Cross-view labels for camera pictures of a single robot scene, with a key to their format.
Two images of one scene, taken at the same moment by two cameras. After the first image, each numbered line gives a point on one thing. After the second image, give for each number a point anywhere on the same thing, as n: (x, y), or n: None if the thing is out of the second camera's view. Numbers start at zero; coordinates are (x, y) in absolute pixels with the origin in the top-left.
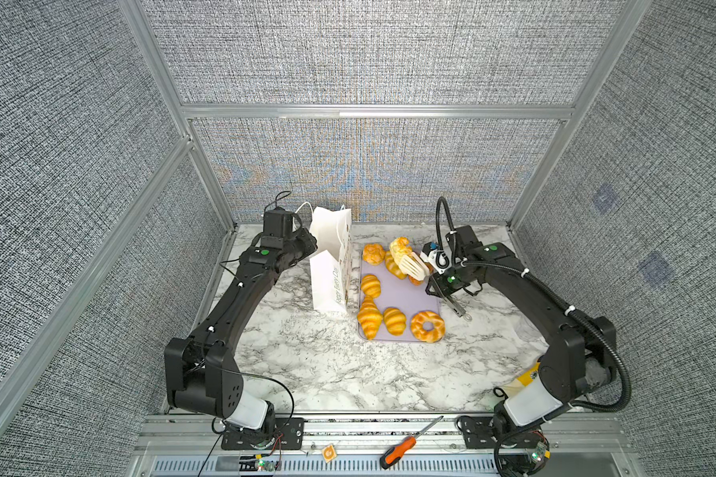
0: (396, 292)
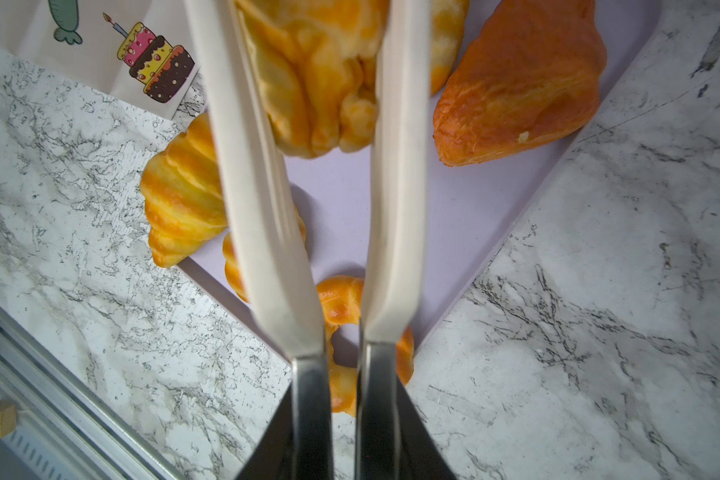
0: (333, 196)
